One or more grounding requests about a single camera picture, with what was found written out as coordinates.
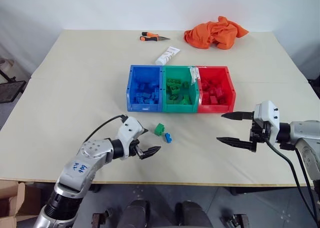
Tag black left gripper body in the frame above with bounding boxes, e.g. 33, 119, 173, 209
128, 138, 144, 160

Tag crumpled orange cloth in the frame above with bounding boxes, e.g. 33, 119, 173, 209
183, 15, 250, 50

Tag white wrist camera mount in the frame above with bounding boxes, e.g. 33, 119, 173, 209
253, 100, 281, 146
116, 116, 148, 161

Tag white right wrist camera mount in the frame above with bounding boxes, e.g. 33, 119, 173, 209
253, 100, 281, 146

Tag dark rounded shape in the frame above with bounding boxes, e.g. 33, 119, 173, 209
174, 200, 214, 228
123, 199, 151, 228

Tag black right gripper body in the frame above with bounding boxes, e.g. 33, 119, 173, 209
249, 119, 272, 145

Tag brown cardboard box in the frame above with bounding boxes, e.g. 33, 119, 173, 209
0, 179, 42, 228

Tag blue plastic bin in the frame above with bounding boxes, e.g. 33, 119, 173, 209
126, 64, 165, 113

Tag black mesh rack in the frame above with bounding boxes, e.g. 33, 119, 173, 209
0, 69, 28, 105

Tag red plastic bin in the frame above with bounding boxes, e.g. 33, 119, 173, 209
196, 65, 237, 114

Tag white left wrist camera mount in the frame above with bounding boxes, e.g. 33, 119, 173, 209
116, 116, 148, 161

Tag white paper label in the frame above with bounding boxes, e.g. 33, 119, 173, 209
188, 65, 207, 85

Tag black table foot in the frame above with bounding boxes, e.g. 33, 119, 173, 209
229, 186, 254, 197

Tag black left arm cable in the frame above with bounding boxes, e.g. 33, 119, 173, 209
83, 114, 129, 143

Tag orange black pliers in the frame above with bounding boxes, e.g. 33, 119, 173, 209
139, 31, 172, 42

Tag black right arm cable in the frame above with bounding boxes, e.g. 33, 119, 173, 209
264, 139, 320, 228

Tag white squeeze tube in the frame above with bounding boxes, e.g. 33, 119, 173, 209
154, 46, 181, 66

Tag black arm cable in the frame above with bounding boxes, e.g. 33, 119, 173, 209
83, 114, 129, 143
264, 139, 320, 228

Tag green plastic bin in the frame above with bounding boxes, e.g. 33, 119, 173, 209
161, 65, 200, 114

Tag black stand base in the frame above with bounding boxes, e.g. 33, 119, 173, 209
307, 74, 320, 99

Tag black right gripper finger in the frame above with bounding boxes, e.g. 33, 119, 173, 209
216, 136, 257, 153
220, 110, 256, 122

